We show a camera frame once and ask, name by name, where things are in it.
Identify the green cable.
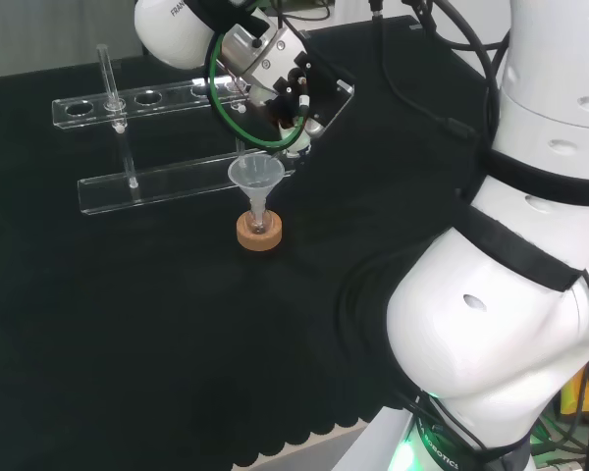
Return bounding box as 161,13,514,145
203,32,309,151

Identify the translucent plastic funnel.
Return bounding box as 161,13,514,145
227,153,287,217

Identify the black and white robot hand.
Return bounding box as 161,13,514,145
267,31,357,157

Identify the yellow stop button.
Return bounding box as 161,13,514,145
559,350,589,419

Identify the black bench cloth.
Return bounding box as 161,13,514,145
0,14,502,471

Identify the cork ring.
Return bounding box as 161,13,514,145
235,208,284,253

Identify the thick black cable with connector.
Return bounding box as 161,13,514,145
367,0,477,143

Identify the small round-bottom glass flask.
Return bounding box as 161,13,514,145
247,195,272,236

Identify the clear acrylic funnel stand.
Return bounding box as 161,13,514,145
51,42,356,218

